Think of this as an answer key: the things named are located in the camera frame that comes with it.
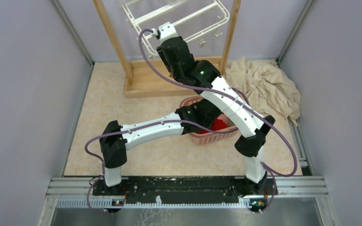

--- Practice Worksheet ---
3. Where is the pink plastic laundry basket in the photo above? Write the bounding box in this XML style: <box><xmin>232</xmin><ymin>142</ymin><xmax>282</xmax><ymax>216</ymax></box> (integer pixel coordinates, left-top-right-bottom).
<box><xmin>179</xmin><ymin>95</ymin><xmax>241</xmax><ymax>146</ymax></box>

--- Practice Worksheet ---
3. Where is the red snowman face sock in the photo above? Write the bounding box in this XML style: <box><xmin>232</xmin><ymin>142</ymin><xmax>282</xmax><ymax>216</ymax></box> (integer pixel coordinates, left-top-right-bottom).
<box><xmin>209</xmin><ymin>114</ymin><xmax>229</xmax><ymax>133</ymax></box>

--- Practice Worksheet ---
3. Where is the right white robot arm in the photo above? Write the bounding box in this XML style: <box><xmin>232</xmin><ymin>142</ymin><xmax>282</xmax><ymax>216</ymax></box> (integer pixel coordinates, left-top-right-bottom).
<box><xmin>156</xmin><ymin>36</ymin><xmax>275</xmax><ymax>183</ymax></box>

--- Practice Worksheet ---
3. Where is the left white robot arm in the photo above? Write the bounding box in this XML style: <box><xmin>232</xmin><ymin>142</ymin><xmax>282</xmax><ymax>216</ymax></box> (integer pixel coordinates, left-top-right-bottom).
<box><xmin>99</xmin><ymin>99</ymin><xmax>222</xmax><ymax>187</ymax></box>

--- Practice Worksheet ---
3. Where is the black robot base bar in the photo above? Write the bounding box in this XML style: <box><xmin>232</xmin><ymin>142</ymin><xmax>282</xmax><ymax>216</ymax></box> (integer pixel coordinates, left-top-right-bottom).
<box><xmin>56</xmin><ymin>174</ymin><xmax>279</xmax><ymax>214</ymax></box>

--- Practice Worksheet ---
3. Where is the white plastic clip hanger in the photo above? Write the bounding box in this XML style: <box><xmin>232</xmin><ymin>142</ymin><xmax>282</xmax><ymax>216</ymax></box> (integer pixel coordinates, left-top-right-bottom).
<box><xmin>119</xmin><ymin>0</ymin><xmax>230</xmax><ymax>48</ymax></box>

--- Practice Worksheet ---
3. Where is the beige crumpled cloth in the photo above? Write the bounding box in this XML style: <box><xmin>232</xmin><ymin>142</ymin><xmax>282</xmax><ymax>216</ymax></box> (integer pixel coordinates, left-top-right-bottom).
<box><xmin>224</xmin><ymin>57</ymin><xmax>301</xmax><ymax>126</ymax></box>

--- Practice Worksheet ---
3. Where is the wooden drying rack frame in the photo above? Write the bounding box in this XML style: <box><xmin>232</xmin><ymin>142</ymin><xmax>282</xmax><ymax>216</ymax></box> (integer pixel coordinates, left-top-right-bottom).
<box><xmin>92</xmin><ymin>0</ymin><xmax>241</xmax><ymax>99</ymax></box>

